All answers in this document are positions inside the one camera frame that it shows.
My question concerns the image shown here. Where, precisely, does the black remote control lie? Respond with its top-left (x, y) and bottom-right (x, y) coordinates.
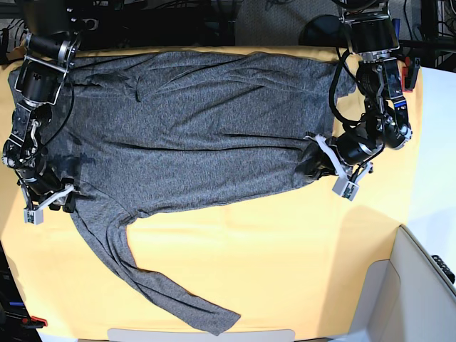
top-left (432, 255), bottom-right (455, 284)

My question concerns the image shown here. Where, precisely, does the yellow table cloth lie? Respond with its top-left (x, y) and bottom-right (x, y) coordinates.
top-left (0, 45), bottom-right (424, 340)

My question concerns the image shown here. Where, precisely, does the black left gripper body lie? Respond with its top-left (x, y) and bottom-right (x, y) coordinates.
top-left (320, 131), bottom-right (385, 177)

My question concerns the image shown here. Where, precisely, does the black round chair base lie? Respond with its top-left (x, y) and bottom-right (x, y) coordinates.
top-left (299, 14), bottom-right (348, 48)

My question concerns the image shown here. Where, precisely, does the red black clamp right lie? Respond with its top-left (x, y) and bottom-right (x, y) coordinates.
top-left (402, 57), bottom-right (421, 93)

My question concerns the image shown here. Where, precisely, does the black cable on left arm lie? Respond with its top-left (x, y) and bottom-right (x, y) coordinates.
top-left (328, 53), bottom-right (371, 129)

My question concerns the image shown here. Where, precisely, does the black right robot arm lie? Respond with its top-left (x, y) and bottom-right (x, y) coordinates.
top-left (2, 1), bottom-right (81, 224)

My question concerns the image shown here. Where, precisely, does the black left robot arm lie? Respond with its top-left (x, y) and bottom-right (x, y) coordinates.
top-left (299, 1), bottom-right (413, 181)

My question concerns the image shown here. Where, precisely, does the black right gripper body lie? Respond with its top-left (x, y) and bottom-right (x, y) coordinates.
top-left (16, 162), bottom-right (74, 209)

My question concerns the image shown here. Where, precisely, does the red black clamp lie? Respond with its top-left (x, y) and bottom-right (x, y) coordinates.
top-left (402, 57), bottom-right (421, 93)
top-left (21, 316), bottom-right (48, 329)

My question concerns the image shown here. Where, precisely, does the white plastic bin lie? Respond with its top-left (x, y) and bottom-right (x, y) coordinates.
top-left (346, 226), bottom-right (455, 341)

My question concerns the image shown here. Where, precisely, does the red black clamp left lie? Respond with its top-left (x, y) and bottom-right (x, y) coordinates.
top-left (21, 316), bottom-right (48, 329)

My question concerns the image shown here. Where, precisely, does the grey tray edge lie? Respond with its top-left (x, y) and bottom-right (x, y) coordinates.
top-left (108, 328), bottom-right (295, 342)

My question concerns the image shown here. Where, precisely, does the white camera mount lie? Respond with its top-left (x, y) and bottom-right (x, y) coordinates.
top-left (306, 133), bottom-right (373, 201)
top-left (21, 184), bottom-right (75, 225)

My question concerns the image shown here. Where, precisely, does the grey long-sleeve shirt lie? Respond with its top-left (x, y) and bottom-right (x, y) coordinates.
top-left (37, 51), bottom-right (336, 335)

